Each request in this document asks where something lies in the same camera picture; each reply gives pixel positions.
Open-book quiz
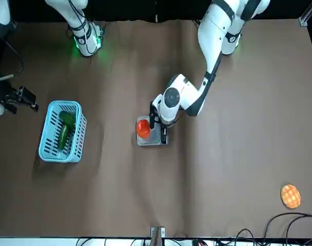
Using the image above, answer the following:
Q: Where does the wrist black flat plate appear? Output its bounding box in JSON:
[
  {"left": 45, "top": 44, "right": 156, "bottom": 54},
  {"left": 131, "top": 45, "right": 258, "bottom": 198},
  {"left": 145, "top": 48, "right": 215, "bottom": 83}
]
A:
[
  {"left": 148, "top": 100, "right": 158, "bottom": 130},
  {"left": 15, "top": 86, "right": 40, "bottom": 113}
]

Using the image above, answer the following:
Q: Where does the right wrist black flat plate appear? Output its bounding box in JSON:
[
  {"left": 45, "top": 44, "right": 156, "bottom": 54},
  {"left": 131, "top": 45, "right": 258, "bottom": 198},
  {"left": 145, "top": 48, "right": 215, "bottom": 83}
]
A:
[{"left": 15, "top": 86, "right": 40, "bottom": 113}]

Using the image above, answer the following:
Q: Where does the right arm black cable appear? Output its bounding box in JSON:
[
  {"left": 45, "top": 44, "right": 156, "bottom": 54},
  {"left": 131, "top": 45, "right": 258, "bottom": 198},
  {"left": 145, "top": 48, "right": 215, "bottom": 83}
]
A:
[{"left": 0, "top": 38, "right": 25, "bottom": 80}]

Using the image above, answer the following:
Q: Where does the aluminium profile camera post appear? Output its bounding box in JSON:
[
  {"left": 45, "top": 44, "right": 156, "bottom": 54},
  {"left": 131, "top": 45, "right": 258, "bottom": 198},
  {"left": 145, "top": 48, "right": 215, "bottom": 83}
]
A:
[{"left": 150, "top": 226, "right": 166, "bottom": 246}]

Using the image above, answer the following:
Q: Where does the silver digital kitchen scale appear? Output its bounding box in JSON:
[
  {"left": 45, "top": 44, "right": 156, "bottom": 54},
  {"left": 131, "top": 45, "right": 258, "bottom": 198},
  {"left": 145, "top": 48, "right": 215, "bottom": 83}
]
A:
[{"left": 136, "top": 115, "right": 170, "bottom": 147}]

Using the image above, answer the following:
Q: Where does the round orange checkered bread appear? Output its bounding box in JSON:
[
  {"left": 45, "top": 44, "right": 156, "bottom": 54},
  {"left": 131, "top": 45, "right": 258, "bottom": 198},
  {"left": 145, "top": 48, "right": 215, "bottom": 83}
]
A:
[{"left": 280, "top": 183, "right": 302, "bottom": 210}]

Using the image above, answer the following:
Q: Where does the white side desk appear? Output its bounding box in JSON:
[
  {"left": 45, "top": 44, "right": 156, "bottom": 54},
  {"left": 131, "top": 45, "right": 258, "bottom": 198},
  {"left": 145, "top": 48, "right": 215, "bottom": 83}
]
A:
[{"left": 0, "top": 237, "right": 312, "bottom": 246}]

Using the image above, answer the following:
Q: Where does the black backdrop curtain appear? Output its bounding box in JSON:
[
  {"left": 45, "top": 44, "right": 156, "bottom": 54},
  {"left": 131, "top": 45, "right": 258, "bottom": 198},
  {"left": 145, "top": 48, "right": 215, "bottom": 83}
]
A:
[{"left": 0, "top": 0, "right": 312, "bottom": 25}]

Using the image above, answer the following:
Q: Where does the long green cucumber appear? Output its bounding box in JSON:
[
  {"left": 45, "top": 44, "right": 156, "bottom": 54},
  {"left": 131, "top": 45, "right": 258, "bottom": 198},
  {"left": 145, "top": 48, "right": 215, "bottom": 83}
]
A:
[{"left": 57, "top": 125, "right": 70, "bottom": 150}]

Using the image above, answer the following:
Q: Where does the light blue plastic basket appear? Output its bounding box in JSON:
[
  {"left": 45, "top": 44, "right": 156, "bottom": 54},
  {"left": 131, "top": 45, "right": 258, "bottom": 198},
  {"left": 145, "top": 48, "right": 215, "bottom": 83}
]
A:
[{"left": 38, "top": 100, "right": 87, "bottom": 163}]

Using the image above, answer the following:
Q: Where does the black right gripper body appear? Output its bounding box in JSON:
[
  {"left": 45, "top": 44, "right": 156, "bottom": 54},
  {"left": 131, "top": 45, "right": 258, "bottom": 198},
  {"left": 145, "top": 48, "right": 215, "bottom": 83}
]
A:
[{"left": 0, "top": 81, "right": 11, "bottom": 104}]

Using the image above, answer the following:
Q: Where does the left wrist black flat plate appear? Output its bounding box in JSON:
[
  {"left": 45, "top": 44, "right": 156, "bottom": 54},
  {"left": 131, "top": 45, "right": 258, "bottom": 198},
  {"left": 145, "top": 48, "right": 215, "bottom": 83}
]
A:
[{"left": 148, "top": 100, "right": 158, "bottom": 130}]

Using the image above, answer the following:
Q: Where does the red tomato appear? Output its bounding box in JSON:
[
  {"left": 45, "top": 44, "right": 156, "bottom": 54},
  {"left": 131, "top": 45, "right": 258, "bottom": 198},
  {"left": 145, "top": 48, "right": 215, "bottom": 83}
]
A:
[{"left": 136, "top": 119, "right": 151, "bottom": 139}]

